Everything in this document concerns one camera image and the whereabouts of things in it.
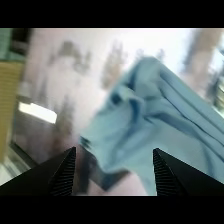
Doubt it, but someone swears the light blue shirt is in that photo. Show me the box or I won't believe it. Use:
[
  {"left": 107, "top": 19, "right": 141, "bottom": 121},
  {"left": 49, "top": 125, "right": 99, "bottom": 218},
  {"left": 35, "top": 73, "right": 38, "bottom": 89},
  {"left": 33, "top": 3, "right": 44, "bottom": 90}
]
[{"left": 77, "top": 55, "right": 224, "bottom": 197}]

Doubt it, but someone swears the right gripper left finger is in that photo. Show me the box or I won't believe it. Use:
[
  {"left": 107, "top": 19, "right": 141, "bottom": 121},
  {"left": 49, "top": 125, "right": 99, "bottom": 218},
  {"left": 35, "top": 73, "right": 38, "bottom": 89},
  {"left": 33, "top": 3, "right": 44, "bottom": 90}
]
[{"left": 0, "top": 146, "right": 77, "bottom": 197}]

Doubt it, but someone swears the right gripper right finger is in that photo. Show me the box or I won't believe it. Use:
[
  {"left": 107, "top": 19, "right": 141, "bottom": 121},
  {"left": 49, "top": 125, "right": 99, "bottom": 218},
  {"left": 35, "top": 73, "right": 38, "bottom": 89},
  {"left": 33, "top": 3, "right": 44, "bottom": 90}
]
[{"left": 152, "top": 147, "right": 224, "bottom": 197}]

